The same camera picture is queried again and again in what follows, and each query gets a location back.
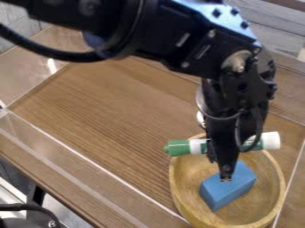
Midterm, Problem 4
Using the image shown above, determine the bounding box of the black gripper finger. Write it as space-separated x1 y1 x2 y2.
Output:
205 130 243 182

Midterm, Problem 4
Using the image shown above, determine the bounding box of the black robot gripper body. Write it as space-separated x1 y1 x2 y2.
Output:
194 97 270 150

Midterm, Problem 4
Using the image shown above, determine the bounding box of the black cable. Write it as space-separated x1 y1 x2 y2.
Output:
0 203 60 228

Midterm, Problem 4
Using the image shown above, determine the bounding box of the green Expo marker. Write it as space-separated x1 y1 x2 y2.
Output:
163 132 281 157

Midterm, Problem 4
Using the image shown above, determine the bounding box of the black metal table leg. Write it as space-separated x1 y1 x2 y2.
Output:
31 185 47 206

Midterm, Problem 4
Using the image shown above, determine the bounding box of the brown wooden bowl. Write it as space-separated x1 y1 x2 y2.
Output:
164 132 286 228

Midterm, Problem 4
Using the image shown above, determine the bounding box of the clear acrylic tray wall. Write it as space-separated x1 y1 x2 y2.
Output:
0 9 305 228

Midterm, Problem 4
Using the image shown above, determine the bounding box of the blue foam block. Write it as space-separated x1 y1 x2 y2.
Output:
199 160 257 211

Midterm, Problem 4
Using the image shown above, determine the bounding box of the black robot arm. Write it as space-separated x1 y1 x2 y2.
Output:
0 0 278 181

